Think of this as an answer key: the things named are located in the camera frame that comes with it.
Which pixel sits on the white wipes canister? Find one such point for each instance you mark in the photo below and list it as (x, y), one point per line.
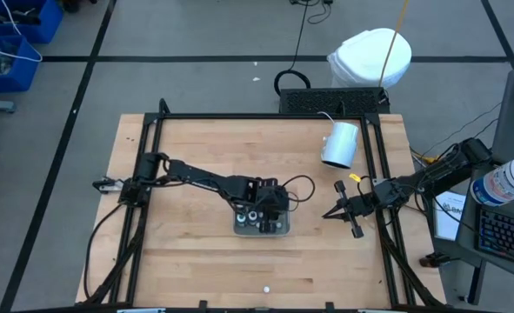
(504, 180)

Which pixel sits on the white lined trash bin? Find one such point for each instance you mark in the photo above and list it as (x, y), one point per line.
(361, 56)

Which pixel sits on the black backlit keyboard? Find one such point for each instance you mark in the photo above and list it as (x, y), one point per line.
(509, 237)

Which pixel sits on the large dark-tipped food coloring bottle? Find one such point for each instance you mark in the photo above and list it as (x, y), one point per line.
(252, 216)

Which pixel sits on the small yellow tag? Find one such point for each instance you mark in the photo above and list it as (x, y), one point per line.
(354, 177)

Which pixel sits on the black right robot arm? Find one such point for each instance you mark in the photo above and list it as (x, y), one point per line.
(430, 174)

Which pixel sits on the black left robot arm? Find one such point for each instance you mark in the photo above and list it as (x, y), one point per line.
(195, 176)

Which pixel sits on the small lemon yellow coloring bottle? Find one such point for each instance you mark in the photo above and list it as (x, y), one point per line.
(266, 289)

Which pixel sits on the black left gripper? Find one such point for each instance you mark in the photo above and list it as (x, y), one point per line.
(266, 202)

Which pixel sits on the small black frame bracket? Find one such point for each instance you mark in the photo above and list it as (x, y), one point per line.
(329, 306)
(202, 304)

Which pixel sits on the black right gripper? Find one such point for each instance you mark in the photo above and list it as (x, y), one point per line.
(361, 205)

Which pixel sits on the white printed paper sheet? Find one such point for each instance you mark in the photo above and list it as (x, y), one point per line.
(448, 221)

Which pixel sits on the clear plastic tray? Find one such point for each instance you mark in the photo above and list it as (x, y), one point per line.
(282, 230)

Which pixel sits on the dark grey desk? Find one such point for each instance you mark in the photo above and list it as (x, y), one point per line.
(471, 235)

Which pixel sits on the white cylinder with black opening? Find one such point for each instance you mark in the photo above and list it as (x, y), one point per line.
(341, 143)

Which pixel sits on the white LED light bar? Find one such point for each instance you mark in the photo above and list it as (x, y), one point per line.
(382, 311)
(141, 310)

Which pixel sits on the blue plastic storage bin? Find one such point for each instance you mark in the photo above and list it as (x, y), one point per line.
(52, 17)
(4, 82)

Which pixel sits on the black vented computer case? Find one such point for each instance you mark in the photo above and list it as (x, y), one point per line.
(317, 101)

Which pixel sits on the large green food coloring bottle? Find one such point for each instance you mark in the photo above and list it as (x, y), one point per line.
(241, 217)

